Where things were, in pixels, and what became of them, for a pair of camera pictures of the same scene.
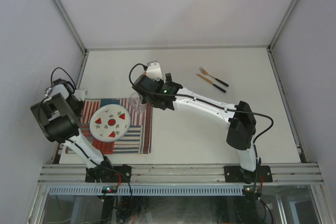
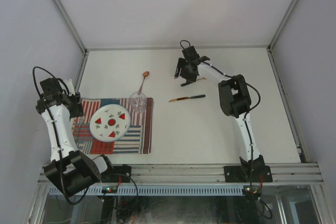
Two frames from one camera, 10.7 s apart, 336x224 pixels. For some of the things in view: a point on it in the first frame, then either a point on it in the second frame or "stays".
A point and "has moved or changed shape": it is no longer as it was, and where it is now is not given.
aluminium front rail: (59, 173) stays
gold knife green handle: (213, 84) has moved or changed shape
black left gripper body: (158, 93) -> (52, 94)
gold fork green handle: (217, 80) has moved or changed shape
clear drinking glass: (136, 100) stays
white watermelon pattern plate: (109, 123) stays
